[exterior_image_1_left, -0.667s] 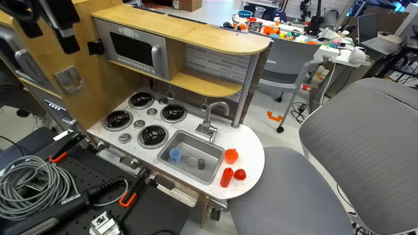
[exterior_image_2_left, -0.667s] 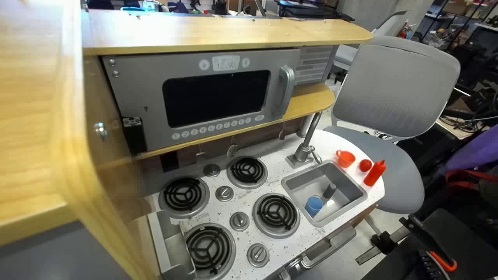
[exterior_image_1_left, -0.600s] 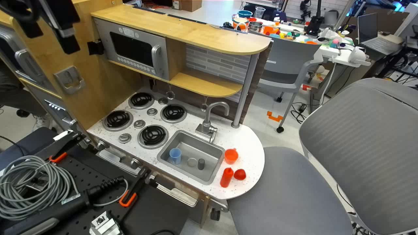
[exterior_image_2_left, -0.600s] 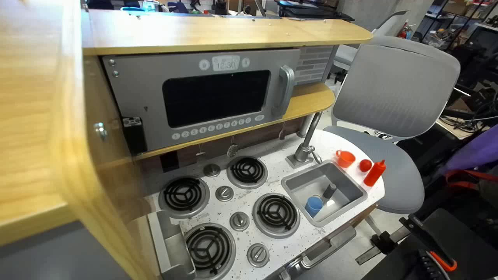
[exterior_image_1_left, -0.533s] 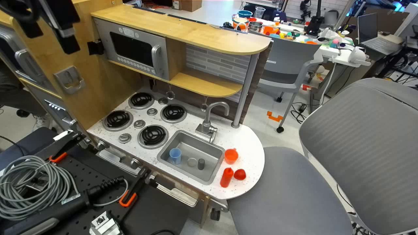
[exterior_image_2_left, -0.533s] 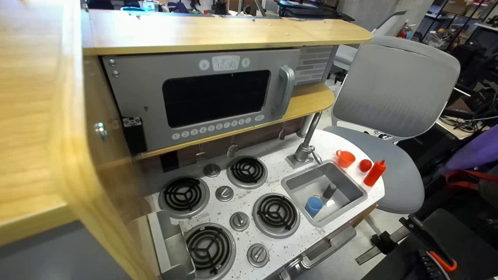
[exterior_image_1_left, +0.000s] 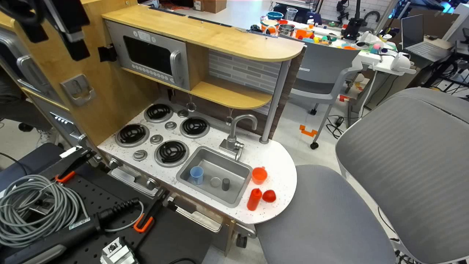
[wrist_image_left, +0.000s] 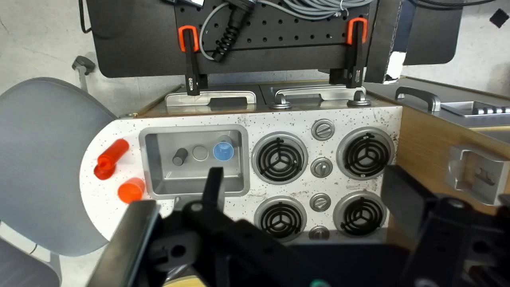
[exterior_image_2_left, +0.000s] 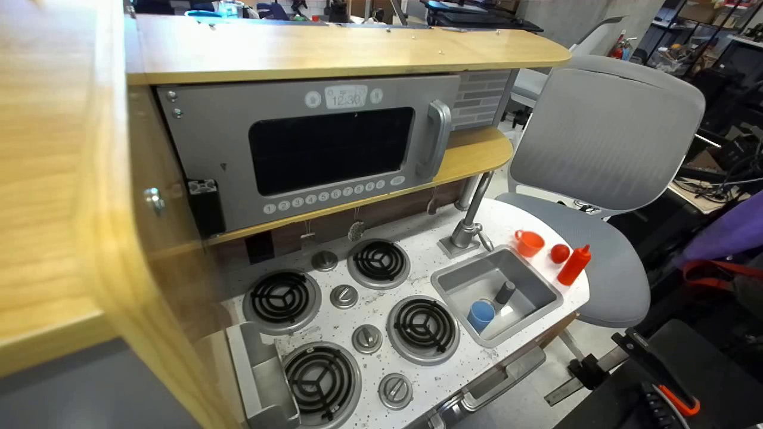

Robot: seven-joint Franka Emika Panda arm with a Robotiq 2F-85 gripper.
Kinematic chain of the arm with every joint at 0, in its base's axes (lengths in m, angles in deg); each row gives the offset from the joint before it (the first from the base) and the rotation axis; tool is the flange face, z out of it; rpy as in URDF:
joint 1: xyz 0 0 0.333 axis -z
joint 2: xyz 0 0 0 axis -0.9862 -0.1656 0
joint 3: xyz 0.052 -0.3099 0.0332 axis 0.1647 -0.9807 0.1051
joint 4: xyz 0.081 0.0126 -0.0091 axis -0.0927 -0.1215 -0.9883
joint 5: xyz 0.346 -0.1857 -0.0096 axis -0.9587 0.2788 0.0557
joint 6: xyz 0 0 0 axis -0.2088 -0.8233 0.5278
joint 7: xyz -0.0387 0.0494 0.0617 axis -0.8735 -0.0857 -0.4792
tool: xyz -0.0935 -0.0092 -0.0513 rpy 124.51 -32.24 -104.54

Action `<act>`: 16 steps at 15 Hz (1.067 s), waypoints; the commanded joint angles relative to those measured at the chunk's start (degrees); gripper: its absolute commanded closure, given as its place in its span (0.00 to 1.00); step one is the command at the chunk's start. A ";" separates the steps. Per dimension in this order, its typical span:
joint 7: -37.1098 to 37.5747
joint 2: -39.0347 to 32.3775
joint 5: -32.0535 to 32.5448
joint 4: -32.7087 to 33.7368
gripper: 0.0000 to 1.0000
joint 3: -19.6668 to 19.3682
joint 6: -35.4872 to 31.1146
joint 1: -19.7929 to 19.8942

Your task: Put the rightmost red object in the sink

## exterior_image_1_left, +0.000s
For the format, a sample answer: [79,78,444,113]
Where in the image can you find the grey toy sink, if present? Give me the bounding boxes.
[176,146,253,208]

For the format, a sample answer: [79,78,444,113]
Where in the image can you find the silver microwave door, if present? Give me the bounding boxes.
[106,20,191,91]

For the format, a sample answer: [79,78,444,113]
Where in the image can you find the wooden toy kitchen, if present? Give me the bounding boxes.
[0,0,305,257]

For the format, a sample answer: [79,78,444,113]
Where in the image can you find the black coil burner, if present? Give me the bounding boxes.
[115,123,150,148]
[144,103,174,124]
[179,116,211,139]
[154,140,190,168]

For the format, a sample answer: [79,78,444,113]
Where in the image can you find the cardboard box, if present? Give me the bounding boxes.
[194,0,227,14]

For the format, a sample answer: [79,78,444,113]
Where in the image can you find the black clamp with orange grip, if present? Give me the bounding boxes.
[133,188,170,234]
[40,146,97,184]

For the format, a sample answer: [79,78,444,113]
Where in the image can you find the silver toy tap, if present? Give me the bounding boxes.
[219,114,258,161]

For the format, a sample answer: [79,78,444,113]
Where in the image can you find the blue toy cup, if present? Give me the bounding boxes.
[189,166,204,185]

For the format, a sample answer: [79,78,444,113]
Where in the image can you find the metal pot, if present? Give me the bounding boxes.
[278,23,296,37]

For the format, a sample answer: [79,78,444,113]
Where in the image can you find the orange toy cup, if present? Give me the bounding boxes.
[251,166,268,185]

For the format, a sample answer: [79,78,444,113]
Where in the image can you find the grey chair on castors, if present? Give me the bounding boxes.
[289,41,362,150]

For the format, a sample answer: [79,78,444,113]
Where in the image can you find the red toy bottle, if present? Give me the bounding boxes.
[246,188,263,212]

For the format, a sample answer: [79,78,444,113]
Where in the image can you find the orange floor piece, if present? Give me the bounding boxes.
[299,124,318,138]

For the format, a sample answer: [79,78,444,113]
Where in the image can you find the white hand controller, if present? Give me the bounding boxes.
[389,52,413,72]
[357,31,382,49]

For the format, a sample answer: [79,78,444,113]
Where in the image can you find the white table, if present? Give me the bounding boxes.
[253,16,419,121]

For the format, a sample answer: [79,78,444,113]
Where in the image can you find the laptop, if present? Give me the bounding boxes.
[401,14,452,62]

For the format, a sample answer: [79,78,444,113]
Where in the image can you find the large grey office chair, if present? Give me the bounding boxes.
[254,87,469,264]

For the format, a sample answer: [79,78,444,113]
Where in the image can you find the grey wall holder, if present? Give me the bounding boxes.
[60,74,97,107]

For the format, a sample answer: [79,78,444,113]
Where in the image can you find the silver microwave door handle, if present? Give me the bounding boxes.
[170,50,183,87]

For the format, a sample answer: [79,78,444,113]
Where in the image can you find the silver oven door handle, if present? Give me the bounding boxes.
[111,168,159,196]

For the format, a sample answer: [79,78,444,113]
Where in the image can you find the coil of grey cable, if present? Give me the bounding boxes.
[0,175,89,249]

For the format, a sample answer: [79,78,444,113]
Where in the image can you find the black cable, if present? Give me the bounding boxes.
[0,198,144,264]

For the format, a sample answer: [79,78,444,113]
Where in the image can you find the silver cabinet door handle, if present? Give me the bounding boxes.
[172,200,225,234]

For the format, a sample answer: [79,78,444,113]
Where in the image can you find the silver metal bracket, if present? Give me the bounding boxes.
[100,236,139,264]

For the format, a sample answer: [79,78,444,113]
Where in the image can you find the camera on mount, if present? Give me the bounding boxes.
[341,0,368,41]

